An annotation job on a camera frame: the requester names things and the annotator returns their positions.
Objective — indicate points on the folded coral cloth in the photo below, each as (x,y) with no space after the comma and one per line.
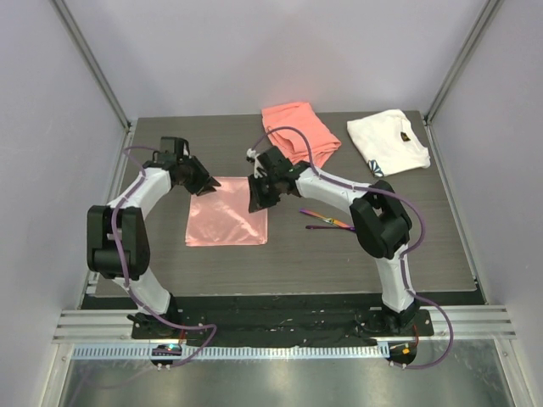
(300,116)

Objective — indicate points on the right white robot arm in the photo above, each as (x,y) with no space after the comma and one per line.
(381,224)

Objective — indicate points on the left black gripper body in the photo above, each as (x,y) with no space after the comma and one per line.
(194,175)

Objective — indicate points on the white slotted cable duct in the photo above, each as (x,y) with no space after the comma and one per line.
(170,351)

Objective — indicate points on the pink satin napkin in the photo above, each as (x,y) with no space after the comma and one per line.
(222,218)

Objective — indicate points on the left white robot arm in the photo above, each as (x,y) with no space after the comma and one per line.
(117,241)

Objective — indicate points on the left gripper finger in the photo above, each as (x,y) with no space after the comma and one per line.
(205,190)
(212,183)

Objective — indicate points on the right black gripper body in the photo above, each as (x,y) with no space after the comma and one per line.
(266,191)

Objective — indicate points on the folded white shirt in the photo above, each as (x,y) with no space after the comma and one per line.
(388,143)

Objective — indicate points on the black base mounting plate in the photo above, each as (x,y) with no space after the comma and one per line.
(360,334)

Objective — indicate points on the left aluminium frame post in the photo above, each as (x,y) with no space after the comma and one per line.
(70,24)

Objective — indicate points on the right aluminium frame post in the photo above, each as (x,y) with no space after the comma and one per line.
(474,36)

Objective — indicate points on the aluminium frame post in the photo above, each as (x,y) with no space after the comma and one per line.
(474,36)
(70,24)

